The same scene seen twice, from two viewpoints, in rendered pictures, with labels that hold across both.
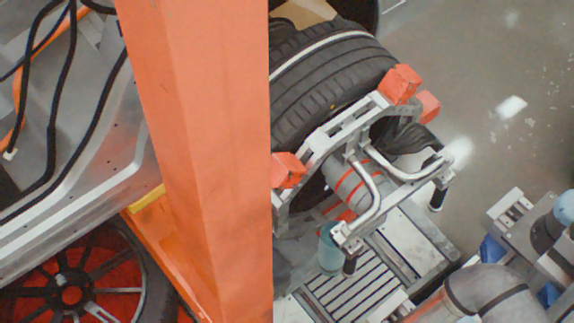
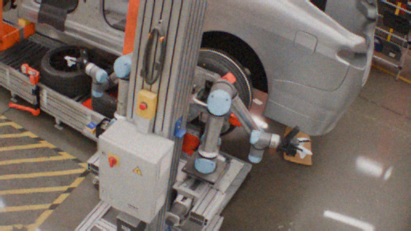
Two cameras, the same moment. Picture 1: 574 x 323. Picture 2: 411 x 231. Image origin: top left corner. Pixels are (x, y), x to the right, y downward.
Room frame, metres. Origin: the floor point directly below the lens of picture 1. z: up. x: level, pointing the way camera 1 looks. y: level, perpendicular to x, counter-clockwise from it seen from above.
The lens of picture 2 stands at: (-0.21, -2.55, 2.65)
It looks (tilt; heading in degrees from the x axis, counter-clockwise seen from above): 35 degrees down; 59
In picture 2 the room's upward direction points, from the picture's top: 12 degrees clockwise
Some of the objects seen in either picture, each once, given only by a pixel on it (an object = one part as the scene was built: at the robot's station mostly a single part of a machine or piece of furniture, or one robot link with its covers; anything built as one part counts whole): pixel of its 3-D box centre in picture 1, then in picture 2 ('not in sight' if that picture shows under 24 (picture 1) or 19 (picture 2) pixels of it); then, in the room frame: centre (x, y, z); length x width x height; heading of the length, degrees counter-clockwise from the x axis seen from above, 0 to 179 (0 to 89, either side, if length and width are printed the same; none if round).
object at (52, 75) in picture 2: not in sight; (70, 69); (0.39, 1.26, 0.39); 0.66 x 0.66 x 0.24
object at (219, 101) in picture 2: not in sight; (213, 131); (0.85, -0.89, 1.19); 0.15 x 0.12 x 0.55; 56
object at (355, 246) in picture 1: (346, 240); not in sight; (0.86, -0.16, 0.93); 0.09 x 0.05 x 0.05; 39
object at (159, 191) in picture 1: (137, 184); not in sight; (1.13, 0.46, 0.71); 0.14 x 0.14 x 0.05; 39
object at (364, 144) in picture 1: (404, 147); (205, 94); (1.09, -0.32, 1.03); 0.19 x 0.18 x 0.11; 39
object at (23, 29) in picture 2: not in sight; (15, 26); (-0.23, 1.85, 0.69); 0.52 x 0.17 x 0.35; 39
